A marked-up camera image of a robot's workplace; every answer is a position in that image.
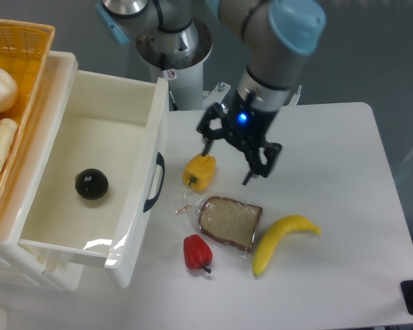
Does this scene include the dark drawer handle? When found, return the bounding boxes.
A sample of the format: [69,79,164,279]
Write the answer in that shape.
[143,152,166,213]

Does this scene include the orange wicker basket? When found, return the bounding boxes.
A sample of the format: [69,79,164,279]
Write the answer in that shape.
[0,19,55,204]

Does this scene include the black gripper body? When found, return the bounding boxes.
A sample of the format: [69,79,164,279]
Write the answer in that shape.
[226,90,279,151]

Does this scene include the bagged brown bread slice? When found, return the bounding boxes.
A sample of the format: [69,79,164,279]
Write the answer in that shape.
[176,196,264,258]

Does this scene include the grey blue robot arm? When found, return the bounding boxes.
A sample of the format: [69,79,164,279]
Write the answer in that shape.
[197,1,326,184]

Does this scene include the yellow bell pepper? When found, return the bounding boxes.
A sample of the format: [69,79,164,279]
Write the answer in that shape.
[182,153,216,193]

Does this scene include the dark purple mangosteen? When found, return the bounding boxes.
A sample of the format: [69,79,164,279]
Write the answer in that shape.
[74,168,109,200]

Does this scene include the yellow banana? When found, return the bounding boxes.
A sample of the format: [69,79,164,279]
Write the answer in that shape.
[252,214,321,277]

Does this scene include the white plastic drawer cabinet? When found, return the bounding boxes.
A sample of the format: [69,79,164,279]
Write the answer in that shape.
[0,51,83,290]

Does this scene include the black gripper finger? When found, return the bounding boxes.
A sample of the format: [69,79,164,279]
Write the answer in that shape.
[242,140,282,186]
[196,102,229,157]

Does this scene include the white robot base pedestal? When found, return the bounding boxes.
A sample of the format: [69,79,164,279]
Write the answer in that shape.
[96,0,233,111]

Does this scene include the white open upper drawer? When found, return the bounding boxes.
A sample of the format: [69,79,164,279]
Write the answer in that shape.
[20,71,169,290]

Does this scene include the red bell pepper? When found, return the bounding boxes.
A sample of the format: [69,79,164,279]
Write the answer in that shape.
[183,234,213,274]

